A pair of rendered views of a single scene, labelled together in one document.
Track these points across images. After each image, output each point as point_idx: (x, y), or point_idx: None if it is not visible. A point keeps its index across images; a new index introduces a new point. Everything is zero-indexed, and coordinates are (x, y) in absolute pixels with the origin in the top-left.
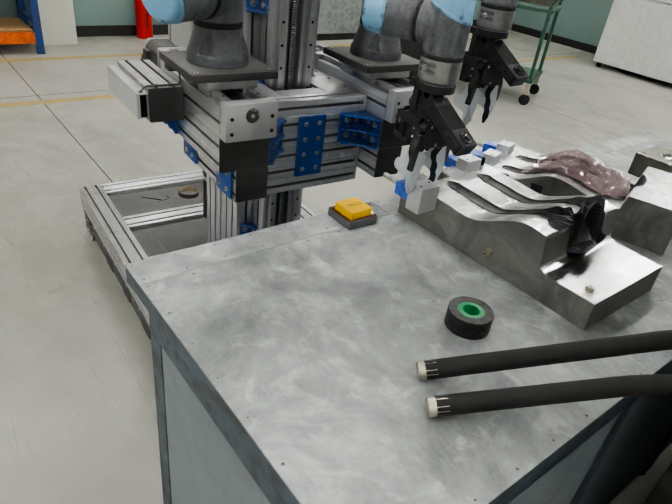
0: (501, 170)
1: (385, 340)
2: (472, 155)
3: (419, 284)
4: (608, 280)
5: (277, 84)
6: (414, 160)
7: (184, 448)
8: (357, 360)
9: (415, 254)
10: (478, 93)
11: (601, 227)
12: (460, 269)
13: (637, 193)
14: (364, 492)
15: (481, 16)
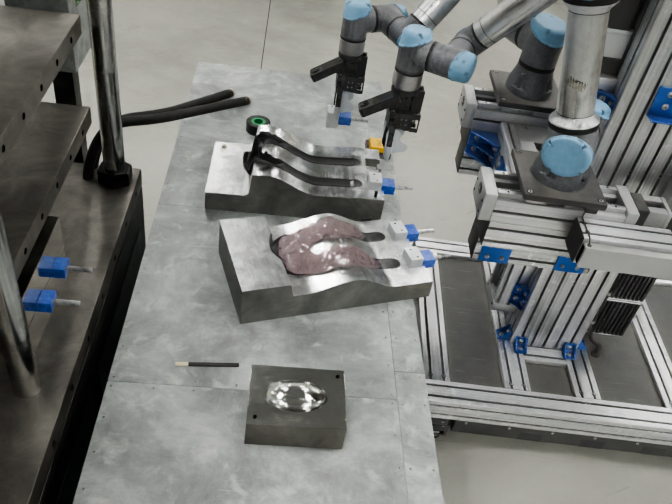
0: (376, 228)
1: (273, 108)
2: (378, 181)
3: (297, 136)
4: (221, 160)
5: (542, 144)
6: (335, 85)
7: None
8: (270, 97)
9: None
10: (385, 123)
11: (250, 168)
12: None
13: (262, 224)
14: (222, 73)
15: None
